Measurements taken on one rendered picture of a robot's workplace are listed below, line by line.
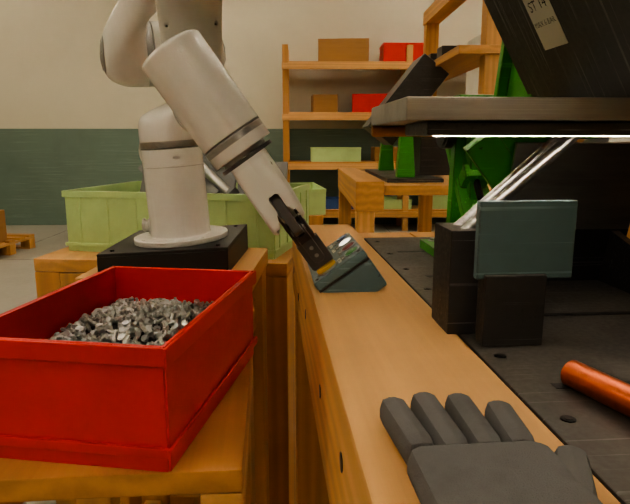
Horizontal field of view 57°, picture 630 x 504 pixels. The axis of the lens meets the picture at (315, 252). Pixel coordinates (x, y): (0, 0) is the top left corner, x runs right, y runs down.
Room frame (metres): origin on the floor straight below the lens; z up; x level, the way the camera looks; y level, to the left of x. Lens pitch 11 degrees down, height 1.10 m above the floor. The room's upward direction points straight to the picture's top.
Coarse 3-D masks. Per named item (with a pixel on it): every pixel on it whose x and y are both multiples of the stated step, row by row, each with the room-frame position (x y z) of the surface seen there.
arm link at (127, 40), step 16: (128, 0) 1.06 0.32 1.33; (144, 0) 1.05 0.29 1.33; (112, 16) 1.11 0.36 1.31; (128, 16) 1.07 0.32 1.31; (144, 16) 1.06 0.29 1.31; (112, 32) 1.09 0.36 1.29; (128, 32) 1.07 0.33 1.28; (144, 32) 1.11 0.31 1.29; (112, 48) 1.09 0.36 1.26; (128, 48) 1.09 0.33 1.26; (144, 48) 1.11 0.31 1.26; (112, 64) 1.10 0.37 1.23; (128, 64) 1.10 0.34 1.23; (112, 80) 1.14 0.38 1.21; (128, 80) 1.13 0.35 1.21; (144, 80) 1.14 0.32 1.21
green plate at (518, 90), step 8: (504, 48) 0.73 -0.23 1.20; (504, 56) 0.73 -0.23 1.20; (504, 64) 0.74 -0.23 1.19; (512, 64) 0.73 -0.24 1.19; (504, 72) 0.74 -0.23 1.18; (512, 72) 0.73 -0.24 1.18; (496, 80) 0.75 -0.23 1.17; (504, 80) 0.74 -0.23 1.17; (512, 80) 0.73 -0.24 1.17; (520, 80) 0.71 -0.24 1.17; (496, 88) 0.75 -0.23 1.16; (504, 88) 0.74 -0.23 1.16; (512, 88) 0.73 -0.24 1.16; (520, 88) 0.71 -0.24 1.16; (496, 96) 0.75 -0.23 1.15; (504, 96) 0.75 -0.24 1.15; (512, 96) 0.73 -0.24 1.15; (520, 96) 0.70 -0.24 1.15; (528, 96) 0.68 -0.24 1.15; (512, 144) 0.76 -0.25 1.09; (512, 152) 0.77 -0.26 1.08
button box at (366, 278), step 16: (336, 240) 0.88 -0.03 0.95; (352, 240) 0.82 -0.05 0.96; (336, 256) 0.79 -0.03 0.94; (352, 256) 0.74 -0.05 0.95; (336, 272) 0.74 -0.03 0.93; (352, 272) 0.74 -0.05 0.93; (368, 272) 0.74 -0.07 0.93; (320, 288) 0.74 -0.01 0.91; (336, 288) 0.74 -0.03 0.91; (352, 288) 0.74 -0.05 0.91; (368, 288) 0.74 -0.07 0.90
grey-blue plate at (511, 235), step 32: (480, 224) 0.54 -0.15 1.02; (512, 224) 0.54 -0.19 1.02; (544, 224) 0.54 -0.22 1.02; (480, 256) 0.54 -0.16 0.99; (512, 256) 0.54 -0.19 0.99; (544, 256) 0.55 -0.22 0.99; (480, 288) 0.55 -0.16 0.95; (512, 288) 0.54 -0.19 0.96; (544, 288) 0.54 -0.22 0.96; (480, 320) 0.54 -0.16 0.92; (512, 320) 0.54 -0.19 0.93
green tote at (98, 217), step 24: (72, 192) 1.61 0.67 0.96; (96, 192) 1.59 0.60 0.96; (120, 192) 1.58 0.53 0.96; (144, 192) 1.56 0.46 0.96; (72, 216) 1.62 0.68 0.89; (96, 216) 1.60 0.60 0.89; (120, 216) 1.58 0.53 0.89; (144, 216) 1.57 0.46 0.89; (216, 216) 1.53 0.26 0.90; (240, 216) 1.51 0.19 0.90; (72, 240) 1.62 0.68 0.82; (96, 240) 1.60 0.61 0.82; (120, 240) 1.59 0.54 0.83; (264, 240) 1.50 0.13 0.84; (288, 240) 1.63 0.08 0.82
